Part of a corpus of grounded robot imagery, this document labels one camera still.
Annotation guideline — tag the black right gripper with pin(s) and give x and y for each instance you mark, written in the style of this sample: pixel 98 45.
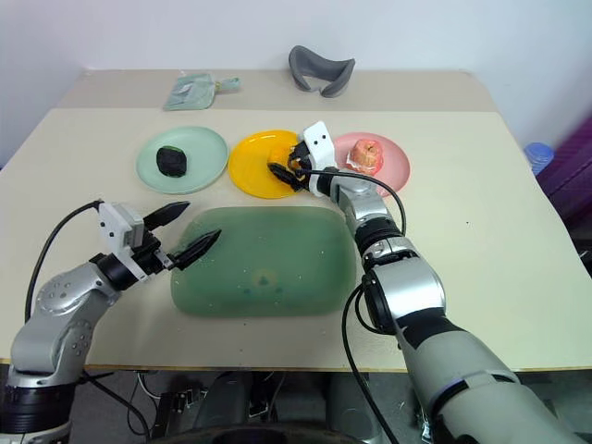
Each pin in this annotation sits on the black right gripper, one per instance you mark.
pixel 299 157

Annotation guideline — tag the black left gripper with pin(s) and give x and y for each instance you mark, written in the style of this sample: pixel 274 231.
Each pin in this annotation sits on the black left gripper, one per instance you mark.
pixel 148 253

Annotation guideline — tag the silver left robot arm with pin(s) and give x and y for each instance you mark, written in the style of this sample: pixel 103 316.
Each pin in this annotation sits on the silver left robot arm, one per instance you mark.
pixel 60 300

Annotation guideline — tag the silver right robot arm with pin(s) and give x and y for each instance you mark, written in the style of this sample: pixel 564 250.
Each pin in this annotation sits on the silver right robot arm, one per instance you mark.
pixel 435 333

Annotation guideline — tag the yellow plate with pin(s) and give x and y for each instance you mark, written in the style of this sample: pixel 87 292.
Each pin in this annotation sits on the yellow plate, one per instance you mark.
pixel 252 166

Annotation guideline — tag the green plate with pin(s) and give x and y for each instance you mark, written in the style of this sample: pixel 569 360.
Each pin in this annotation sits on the green plate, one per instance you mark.
pixel 182 159

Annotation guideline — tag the pink plate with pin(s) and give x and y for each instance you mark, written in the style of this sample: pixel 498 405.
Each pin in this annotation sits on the pink plate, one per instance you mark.
pixel 393 171

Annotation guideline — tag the dark green avocado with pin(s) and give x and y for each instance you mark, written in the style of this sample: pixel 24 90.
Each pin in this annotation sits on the dark green avocado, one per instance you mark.
pixel 171 161

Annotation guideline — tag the pink apple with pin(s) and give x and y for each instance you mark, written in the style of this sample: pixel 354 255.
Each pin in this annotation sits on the pink apple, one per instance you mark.
pixel 365 155

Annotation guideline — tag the green translucent tray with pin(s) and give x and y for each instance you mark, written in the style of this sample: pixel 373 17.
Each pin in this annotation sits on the green translucent tray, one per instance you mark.
pixel 263 263

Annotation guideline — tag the grey curved cushion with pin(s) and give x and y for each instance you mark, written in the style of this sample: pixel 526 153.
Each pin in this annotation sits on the grey curved cushion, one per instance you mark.
pixel 319 69

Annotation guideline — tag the green plastic pouch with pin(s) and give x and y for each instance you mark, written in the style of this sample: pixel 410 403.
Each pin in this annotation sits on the green plastic pouch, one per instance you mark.
pixel 189 92

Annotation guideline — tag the blue bottle cap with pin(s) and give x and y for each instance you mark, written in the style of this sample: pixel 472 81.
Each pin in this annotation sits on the blue bottle cap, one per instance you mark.
pixel 538 155

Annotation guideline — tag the purple object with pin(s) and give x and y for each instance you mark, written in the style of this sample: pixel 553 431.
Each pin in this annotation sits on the purple object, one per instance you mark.
pixel 571 171

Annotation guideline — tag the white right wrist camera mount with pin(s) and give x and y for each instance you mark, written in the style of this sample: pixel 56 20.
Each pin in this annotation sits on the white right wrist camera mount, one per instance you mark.
pixel 319 148

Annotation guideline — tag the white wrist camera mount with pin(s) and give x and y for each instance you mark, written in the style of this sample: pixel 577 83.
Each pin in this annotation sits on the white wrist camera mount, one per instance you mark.
pixel 319 148
pixel 118 231

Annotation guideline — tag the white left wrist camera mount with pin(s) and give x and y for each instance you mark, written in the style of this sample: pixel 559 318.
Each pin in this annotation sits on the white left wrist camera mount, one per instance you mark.
pixel 118 231

